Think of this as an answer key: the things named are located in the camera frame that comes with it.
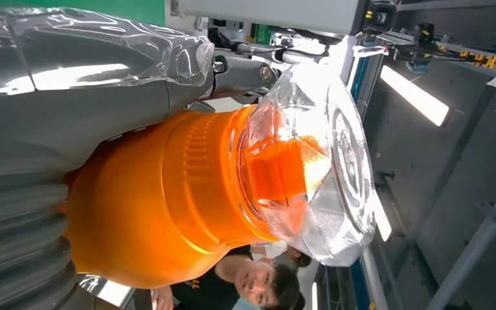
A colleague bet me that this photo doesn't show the orange bottle with clear cap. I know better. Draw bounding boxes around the orange bottle with clear cap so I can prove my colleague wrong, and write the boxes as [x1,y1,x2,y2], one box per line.
[61,61,378,290]

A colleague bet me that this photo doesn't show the person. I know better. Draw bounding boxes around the person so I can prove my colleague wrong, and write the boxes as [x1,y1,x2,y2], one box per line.
[250,243,314,271]
[151,245,307,310]

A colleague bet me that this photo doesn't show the long ceiling light panel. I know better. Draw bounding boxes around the long ceiling light panel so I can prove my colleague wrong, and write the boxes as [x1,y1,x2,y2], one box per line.
[379,65,453,127]

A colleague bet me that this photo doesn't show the overhead rail with yellow cables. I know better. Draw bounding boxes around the overhead rail with yellow cables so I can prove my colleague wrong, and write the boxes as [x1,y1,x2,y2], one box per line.
[376,21,496,72]

